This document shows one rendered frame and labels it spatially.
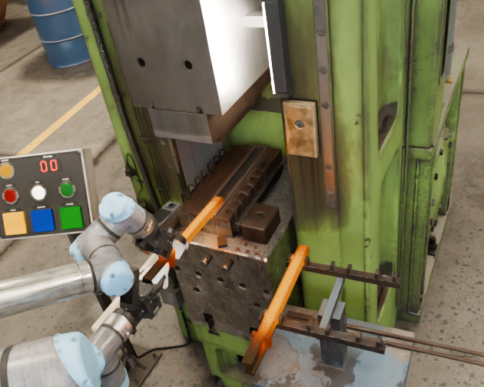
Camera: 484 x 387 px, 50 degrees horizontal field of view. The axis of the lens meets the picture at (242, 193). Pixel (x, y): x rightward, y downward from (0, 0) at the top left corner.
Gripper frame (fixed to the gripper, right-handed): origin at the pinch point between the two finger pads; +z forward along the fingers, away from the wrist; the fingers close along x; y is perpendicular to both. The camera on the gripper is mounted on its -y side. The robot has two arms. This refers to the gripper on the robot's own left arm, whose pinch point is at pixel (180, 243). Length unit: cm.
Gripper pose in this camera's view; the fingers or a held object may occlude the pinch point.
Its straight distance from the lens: 154.8
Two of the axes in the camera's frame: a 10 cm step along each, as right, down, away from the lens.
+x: 8.8, 1.5, -4.4
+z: 3.5, 4.0, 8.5
